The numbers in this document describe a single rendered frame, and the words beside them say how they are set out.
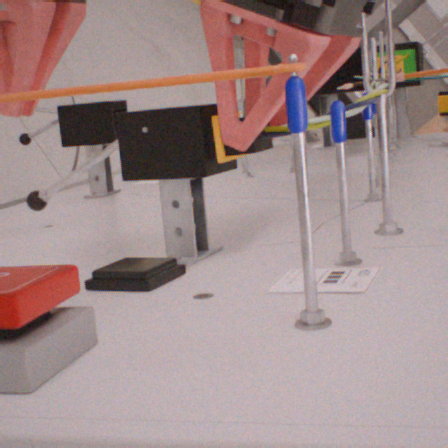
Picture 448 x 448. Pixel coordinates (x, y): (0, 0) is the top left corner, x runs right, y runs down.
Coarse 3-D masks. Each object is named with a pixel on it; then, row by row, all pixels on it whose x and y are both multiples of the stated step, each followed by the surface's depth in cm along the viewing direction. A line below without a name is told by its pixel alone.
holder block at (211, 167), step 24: (120, 120) 47; (144, 120) 46; (168, 120) 45; (192, 120) 45; (120, 144) 47; (144, 144) 46; (168, 144) 46; (192, 144) 45; (144, 168) 47; (168, 168) 46; (192, 168) 45; (216, 168) 46
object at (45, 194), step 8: (144, 128) 46; (112, 144) 50; (104, 152) 50; (112, 152) 50; (88, 160) 51; (96, 160) 50; (80, 168) 51; (88, 168) 51; (72, 176) 51; (56, 184) 52; (64, 184) 52; (40, 192) 52; (48, 192) 52; (48, 200) 53
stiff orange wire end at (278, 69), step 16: (288, 64) 31; (304, 64) 31; (144, 80) 34; (160, 80) 33; (176, 80) 33; (192, 80) 33; (208, 80) 32; (224, 80) 32; (0, 96) 36; (16, 96) 36; (32, 96) 36; (48, 96) 35; (64, 96) 35
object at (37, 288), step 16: (0, 272) 32; (16, 272) 32; (32, 272) 31; (48, 272) 31; (64, 272) 31; (0, 288) 29; (16, 288) 29; (32, 288) 29; (48, 288) 30; (64, 288) 31; (80, 288) 32; (0, 304) 28; (16, 304) 28; (32, 304) 29; (48, 304) 30; (0, 320) 28; (16, 320) 28; (32, 320) 31; (0, 336) 29
